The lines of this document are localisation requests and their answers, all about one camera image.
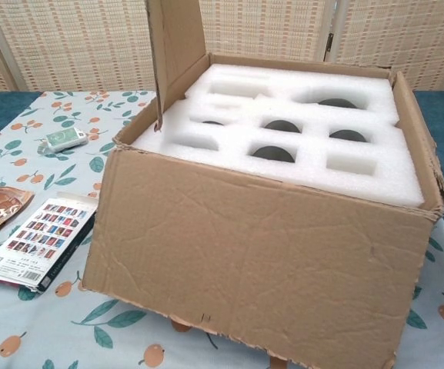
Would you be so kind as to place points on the small green card pack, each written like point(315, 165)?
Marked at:
point(65, 139)

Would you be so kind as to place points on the small dark grey bowl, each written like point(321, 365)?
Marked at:
point(282, 127)
point(346, 136)
point(273, 154)

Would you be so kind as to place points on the white patterned card pack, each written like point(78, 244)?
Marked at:
point(41, 238)

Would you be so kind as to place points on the floral print tablecloth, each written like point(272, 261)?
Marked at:
point(52, 326)

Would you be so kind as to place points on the large dark grey bowl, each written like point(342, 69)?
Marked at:
point(335, 104)

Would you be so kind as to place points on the large cardboard box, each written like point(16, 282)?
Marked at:
point(244, 261)

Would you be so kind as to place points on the bamboo folding screen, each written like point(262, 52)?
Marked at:
point(91, 38)

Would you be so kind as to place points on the white foam insert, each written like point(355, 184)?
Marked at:
point(229, 153)

